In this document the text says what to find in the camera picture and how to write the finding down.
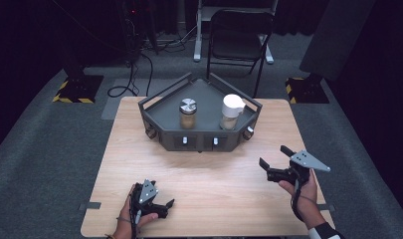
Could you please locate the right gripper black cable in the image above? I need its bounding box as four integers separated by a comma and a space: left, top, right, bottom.
290, 177, 306, 223

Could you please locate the glass jar with silver lid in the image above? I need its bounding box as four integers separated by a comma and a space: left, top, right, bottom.
178, 98, 198, 130

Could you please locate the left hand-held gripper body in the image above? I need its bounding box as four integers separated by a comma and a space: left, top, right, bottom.
128, 179, 169, 227

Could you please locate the person's left hand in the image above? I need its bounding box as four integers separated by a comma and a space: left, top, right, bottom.
111, 183, 159, 239

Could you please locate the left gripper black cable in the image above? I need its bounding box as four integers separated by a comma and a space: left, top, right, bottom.
129, 192, 142, 239

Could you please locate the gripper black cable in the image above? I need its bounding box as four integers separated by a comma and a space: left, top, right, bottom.
129, 192, 142, 239
290, 177, 306, 223

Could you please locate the person's right hand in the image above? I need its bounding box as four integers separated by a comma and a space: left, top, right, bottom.
277, 168, 319, 215

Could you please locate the glass jar with white lid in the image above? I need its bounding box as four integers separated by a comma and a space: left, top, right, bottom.
219, 93, 248, 131

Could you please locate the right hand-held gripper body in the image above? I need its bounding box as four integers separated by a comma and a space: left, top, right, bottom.
266, 149, 332, 187

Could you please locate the black folding chair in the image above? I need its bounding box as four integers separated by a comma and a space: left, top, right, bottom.
206, 8, 277, 100

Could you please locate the grey floor mat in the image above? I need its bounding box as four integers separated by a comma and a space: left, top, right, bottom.
101, 77, 177, 120

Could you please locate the grey leaning panel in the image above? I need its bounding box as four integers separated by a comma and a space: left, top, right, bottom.
299, 0, 378, 82

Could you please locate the dark equipment rack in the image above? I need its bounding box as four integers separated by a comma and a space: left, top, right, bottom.
114, 0, 159, 56

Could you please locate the dark grey corner shelf rack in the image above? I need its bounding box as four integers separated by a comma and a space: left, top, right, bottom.
137, 72, 264, 153

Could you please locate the black looped floor cable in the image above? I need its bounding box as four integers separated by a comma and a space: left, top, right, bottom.
106, 52, 154, 99

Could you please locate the black yellow striped base plate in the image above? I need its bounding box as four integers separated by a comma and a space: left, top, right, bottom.
52, 74, 104, 105
285, 76, 330, 105

